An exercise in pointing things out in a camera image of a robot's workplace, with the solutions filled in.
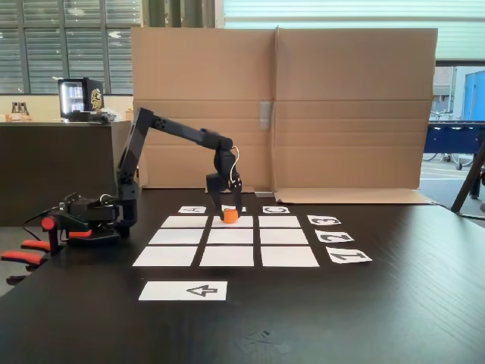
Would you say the white nine-square grid sheet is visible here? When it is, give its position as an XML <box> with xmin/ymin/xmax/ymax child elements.
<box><xmin>131</xmin><ymin>215</ymin><xmax>321</xmax><ymax>268</ymax></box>

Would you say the grey tape strip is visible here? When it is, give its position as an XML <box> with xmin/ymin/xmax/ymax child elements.
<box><xmin>259</xmin><ymin>101</ymin><xmax>274</xmax><ymax>130</ymax></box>

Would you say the paper sheet number 3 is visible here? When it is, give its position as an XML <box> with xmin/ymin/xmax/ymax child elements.
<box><xmin>306</xmin><ymin>214</ymin><xmax>343</xmax><ymax>228</ymax></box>

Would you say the paper sheet with arrow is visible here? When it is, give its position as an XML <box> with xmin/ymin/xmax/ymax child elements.
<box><xmin>137</xmin><ymin>280</ymin><xmax>229</xmax><ymax>303</ymax></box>

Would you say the paper sheet number 2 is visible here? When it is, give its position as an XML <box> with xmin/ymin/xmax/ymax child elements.
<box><xmin>314</xmin><ymin>228</ymin><xmax>356</xmax><ymax>244</ymax></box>

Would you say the paper sheet number 1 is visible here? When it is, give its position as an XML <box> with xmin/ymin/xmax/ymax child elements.
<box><xmin>324</xmin><ymin>249</ymin><xmax>374</xmax><ymax>265</ymax></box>

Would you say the brown cardboard screen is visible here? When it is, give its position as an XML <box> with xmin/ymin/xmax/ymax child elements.
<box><xmin>130</xmin><ymin>25</ymin><xmax>439</xmax><ymax>206</ymax></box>

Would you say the black mini fridge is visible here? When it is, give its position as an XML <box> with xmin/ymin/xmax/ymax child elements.
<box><xmin>57</xmin><ymin>77</ymin><xmax>105</xmax><ymax>123</ymax></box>

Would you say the black clamp with red knob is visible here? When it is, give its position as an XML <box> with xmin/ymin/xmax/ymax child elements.
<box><xmin>39</xmin><ymin>212</ymin><xmax>94</xmax><ymax>267</ymax></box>

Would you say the dark counter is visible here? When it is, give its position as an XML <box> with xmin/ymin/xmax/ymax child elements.
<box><xmin>0</xmin><ymin>120</ymin><xmax>134</xmax><ymax>228</ymax></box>

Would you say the black tripod leg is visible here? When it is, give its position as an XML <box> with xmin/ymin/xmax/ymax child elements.
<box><xmin>449</xmin><ymin>130</ymin><xmax>485</xmax><ymax>220</ymax></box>

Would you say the blue container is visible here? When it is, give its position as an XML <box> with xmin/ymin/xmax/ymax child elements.
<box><xmin>464</xmin><ymin>69</ymin><xmax>485</xmax><ymax>121</ymax></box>

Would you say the red white servo cable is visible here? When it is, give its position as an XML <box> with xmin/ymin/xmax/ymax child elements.
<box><xmin>229</xmin><ymin>146</ymin><xmax>243</xmax><ymax>184</ymax></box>

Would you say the clamp with red handles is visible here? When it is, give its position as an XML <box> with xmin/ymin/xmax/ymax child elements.
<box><xmin>0</xmin><ymin>238</ymin><xmax>52</xmax><ymax>287</ymax></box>

